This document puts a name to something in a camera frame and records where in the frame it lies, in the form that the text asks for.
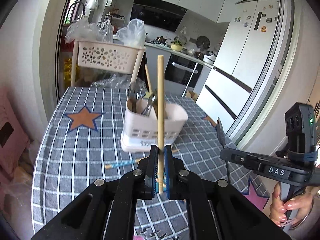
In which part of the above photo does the metal kitchen faucet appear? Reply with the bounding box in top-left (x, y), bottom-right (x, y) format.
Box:
top-left (67, 1), bottom-right (86, 20)

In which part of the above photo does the tall pink plastic stool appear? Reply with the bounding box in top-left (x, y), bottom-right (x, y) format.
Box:
top-left (0, 87), bottom-right (30, 178)

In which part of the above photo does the black range hood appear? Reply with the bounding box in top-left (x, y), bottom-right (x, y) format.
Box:
top-left (130, 0), bottom-right (187, 33)

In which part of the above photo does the person's right hand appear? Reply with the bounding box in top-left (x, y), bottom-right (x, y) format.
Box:
top-left (269, 181), bottom-right (313, 228)

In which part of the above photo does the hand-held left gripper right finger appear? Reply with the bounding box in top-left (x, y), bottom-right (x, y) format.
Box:
top-left (164, 145), bottom-right (292, 240)

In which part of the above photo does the black built-in oven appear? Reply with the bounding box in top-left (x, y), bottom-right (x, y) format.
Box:
top-left (164, 54), bottom-right (204, 88)

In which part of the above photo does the black-handled metal spoon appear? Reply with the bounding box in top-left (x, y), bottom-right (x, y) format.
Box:
top-left (127, 82), bottom-right (142, 113)
top-left (141, 88), bottom-right (158, 117)

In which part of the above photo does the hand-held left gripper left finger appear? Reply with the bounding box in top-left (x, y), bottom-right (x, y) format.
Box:
top-left (31, 146), bottom-right (159, 240)

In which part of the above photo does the clear plastic wrap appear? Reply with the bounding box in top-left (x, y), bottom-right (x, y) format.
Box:
top-left (90, 74), bottom-right (145, 89)

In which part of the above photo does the long black-handled utensil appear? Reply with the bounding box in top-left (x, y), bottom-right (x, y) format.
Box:
top-left (215, 117), bottom-right (232, 183)

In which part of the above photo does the white refrigerator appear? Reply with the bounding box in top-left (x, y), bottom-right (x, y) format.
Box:
top-left (195, 0), bottom-right (285, 133)

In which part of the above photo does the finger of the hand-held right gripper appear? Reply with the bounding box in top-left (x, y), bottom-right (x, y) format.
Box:
top-left (220, 148), bottom-right (260, 170)

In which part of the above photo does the silver sliding door frame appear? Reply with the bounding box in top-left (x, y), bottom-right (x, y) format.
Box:
top-left (225, 0), bottom-right (300, 150)

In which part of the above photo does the beige plastic utensil holder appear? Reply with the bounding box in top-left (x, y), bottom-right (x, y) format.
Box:
top-left (120, 97), bottom-right (189, 153)

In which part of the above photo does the yellow oil bottle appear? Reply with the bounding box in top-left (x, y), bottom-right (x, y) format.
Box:
top-left (64, 57), bottom-right (75, 84)

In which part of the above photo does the white rice cooker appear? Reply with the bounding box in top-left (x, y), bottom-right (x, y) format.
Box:
top-left (203, 51), bottom-right (217, 63)

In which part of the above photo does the clear crumpled plastic bag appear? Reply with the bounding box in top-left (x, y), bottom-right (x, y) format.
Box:
top-left (64, 17), bottom-right (114, 44)

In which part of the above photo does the blue-patterned wooden chopstick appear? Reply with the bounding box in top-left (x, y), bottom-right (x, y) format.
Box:
top-left (105, 158), bottom-right (140, 170)

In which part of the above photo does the round dark strainer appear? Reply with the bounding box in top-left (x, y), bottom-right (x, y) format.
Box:
top-left (196, 36), bottom-right (210, 49)

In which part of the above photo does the white translucent plastic bag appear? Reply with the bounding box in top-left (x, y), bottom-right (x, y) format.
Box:
top-left (116, 19), bottom-right (146, 48)

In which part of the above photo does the beige flower-cutout basket rack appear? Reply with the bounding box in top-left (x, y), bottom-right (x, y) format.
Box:
top-left (71, 40), bottom-right (146, 87)

